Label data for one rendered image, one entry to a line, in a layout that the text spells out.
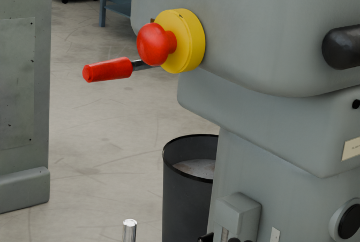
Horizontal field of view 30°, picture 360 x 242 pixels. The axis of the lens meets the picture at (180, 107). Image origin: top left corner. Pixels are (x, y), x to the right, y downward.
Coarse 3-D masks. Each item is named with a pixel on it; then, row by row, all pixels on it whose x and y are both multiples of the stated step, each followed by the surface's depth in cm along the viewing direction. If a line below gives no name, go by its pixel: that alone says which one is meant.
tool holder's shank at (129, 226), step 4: (128, 220) 120; (132, 220) 121; (124, 224) 119; (128, 224) 119; (132, 224) 119; (136, 224) 119; (124, 228) 119; (128, 228) 119; (132, 228) 119; (136, 228) 120; (124, 232) 119; (128, 232) 119; (132, 232) 119; (124, 236) 120; (128, 236) 119; (132, 236) 119; (124, 240) 120; (128, 240) 120; (132, 240) 120
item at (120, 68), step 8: (88, 64) 70; (96, 64) 71; (104, 64) 71; (112, 64) 71; (120, 64) 72; (128, 64) 72; (136, 64) 74; (144, 64) 75; (88, 72) 70; (96, 72) 70; (104, 72) 71; (112, 72) 71; (120, 72) 72; (128, 72) 73; (88, 80) 71; (96, 80) 71; (104, 80) 72
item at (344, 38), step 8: (328, 32) 55; (336, 32) 54; (344, 32) 54; (352, 32) 54; (328, 40) 55; (336, 40) 54; (344, 40) 54; (352, 40) 54; (328, 48) 55; (336, 48) 55; (344, 48) 54; (352, 48) 53; (328, 56) 55; (336, 56) 55; (344, 56) 54; (352, 56) 54; (328, 64) 56; (336, 64) 55; (344, 64) 54; (352, 64) 55
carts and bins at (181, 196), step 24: (168, 144) 314; (192, 144) 325; (216, 144) 326; (168, 168) 295; (192, 168) 318; (168, 192) 299; (192, 192) 288; (168, 216) 303; (192, 216) 292; (168, 240) 308; (192, 240) 298
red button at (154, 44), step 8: (152, 24) 61; (144, 32) 61; (152, 32) 60; (160, 32) 60; (168, 32) 62; (144, 40) 61; (152, 40) 60; (160, 40) 60; (168, 40) 61; (176, 40) 62; (144, 48) 61; (152, 48) 60; (160, 48) 60; (168, 48) 60; (144, 56) 61; (152, 56) 61; (160, 56) 60; (152, 64) 61; (160, 64) 61
